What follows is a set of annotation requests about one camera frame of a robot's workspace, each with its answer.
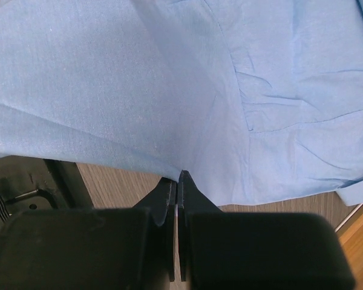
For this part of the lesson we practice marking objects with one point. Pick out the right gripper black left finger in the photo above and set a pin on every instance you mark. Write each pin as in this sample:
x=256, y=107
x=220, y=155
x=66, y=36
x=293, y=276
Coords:
x=119, y=248

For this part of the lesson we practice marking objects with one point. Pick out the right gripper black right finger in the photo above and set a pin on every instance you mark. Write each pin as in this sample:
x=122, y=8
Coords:
x=234, y=250

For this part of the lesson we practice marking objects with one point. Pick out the light blue long sleeve shirt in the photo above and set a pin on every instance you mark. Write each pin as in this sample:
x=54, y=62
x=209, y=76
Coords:
x=261, y=101

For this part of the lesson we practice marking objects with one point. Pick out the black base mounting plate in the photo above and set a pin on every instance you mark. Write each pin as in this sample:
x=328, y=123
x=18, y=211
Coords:
x=33, y=184

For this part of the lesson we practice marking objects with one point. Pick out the white wire wooden shelf rack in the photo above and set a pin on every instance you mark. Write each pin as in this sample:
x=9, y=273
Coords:
x=350, y=232

